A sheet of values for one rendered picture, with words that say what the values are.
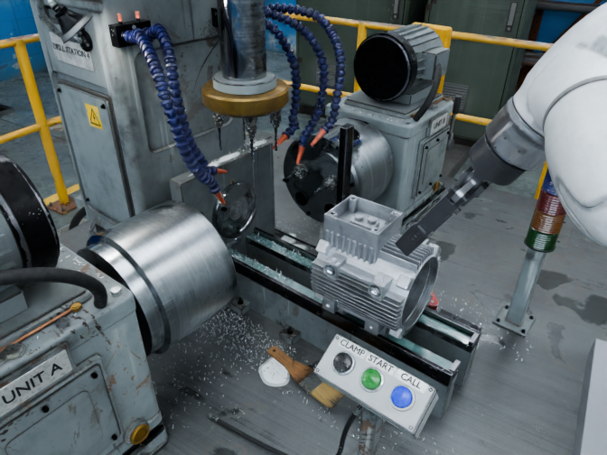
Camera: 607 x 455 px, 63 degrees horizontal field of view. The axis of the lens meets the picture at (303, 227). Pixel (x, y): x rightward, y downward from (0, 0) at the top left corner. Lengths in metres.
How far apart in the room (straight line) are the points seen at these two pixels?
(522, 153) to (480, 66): 3.41
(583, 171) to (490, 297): 0.90
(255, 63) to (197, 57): 0.24
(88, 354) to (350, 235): 0.49
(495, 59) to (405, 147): 2.71
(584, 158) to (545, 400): 0.74
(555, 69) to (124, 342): 0.69
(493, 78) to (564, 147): 3.54
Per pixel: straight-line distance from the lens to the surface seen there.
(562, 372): 1.25
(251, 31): 0.99
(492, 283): 1.43
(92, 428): 0.86
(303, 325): 1.14
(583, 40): 0.64
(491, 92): 4.10
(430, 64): 1.48
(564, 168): 0.53
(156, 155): 1.18
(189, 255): 0.89
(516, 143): 0.68
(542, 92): 0.63
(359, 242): 0.93
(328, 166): 1.25
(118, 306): 0.77
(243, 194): 1.22
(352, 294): 0.95
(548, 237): 1.15
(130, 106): 1.11
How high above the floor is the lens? 1.64
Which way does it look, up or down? 33 degrees down
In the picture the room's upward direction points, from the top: 1 degrees clockwise
